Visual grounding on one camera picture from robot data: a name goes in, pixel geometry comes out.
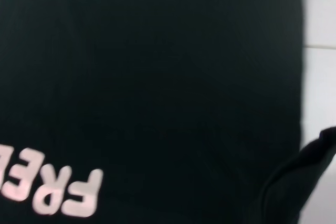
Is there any black shirt with FREE print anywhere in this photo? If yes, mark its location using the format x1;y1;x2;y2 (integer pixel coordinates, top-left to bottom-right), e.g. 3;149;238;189
0;0;336;224

